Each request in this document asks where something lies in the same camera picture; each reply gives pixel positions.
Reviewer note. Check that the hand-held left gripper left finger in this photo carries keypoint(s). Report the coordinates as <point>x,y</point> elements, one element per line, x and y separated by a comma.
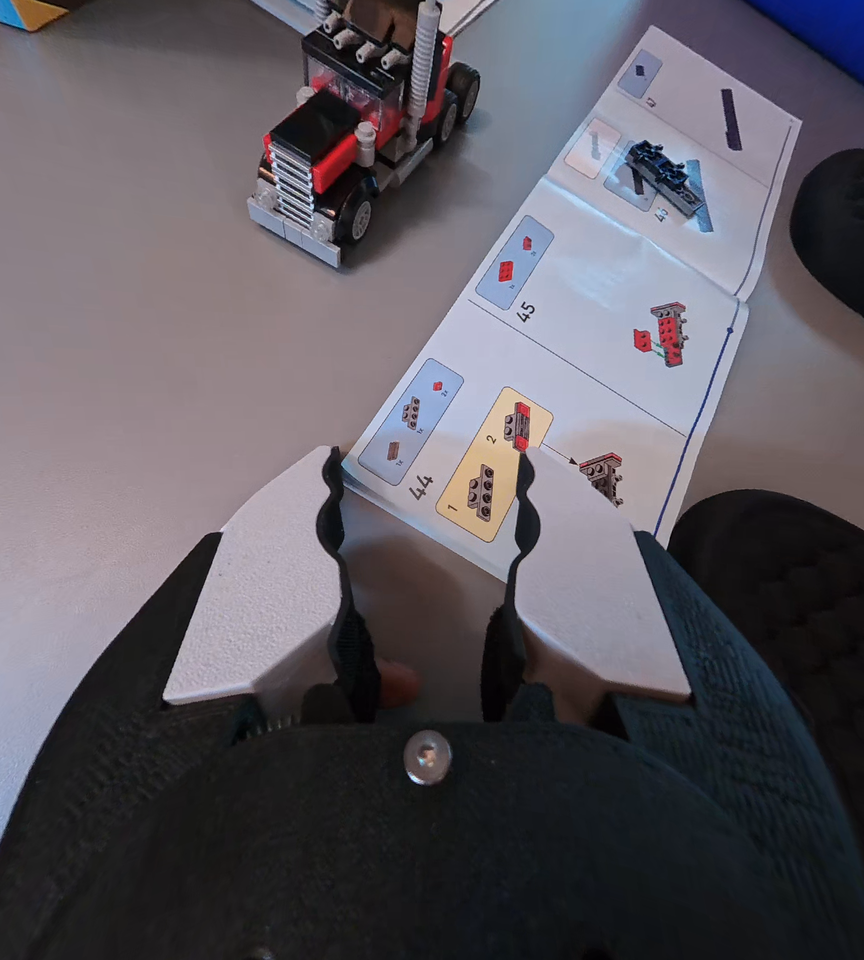
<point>252,600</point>

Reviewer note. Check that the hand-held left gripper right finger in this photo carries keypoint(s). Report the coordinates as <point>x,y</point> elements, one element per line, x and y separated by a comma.
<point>597,600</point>

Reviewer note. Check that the open lego instruction booklet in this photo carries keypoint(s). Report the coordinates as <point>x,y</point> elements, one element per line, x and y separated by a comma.
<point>597,330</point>

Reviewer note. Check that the large blue plastic bin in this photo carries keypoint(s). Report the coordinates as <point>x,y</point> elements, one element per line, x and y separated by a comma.
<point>852,38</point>

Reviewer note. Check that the lego set box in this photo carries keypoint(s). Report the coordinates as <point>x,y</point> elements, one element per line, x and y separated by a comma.
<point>20,12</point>

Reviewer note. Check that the dark lego plate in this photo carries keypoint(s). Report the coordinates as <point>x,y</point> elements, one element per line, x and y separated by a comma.
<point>661,177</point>

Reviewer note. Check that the red black lego vehicle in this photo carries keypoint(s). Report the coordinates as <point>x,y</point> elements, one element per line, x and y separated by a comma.
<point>342,143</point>

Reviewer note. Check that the closed lego instruction booklet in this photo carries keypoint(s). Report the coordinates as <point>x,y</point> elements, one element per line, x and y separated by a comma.
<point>469,12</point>

